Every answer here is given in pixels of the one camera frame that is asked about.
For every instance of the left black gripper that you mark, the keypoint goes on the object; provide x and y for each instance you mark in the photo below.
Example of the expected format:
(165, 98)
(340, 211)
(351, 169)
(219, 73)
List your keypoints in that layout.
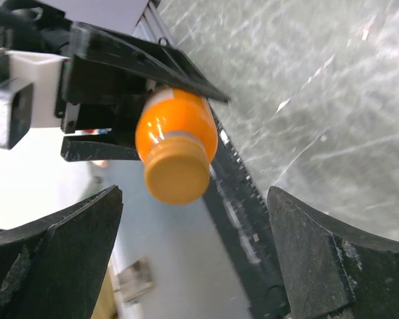
(104, 86)

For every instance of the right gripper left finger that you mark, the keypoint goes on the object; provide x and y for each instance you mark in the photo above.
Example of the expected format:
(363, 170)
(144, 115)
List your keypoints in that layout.
(54, 267)

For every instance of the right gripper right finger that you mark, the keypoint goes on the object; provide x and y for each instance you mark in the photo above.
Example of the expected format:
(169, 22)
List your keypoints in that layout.
(331, 269)

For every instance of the orange bottle with barcode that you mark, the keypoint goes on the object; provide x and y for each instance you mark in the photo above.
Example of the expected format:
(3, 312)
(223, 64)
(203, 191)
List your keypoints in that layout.
(174, 110)

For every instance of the orange bottle cap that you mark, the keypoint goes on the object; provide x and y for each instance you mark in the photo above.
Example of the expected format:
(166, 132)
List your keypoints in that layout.
(176, 171)

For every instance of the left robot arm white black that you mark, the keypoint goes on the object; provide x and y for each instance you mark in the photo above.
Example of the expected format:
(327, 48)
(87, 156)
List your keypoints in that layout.
(34, 26)

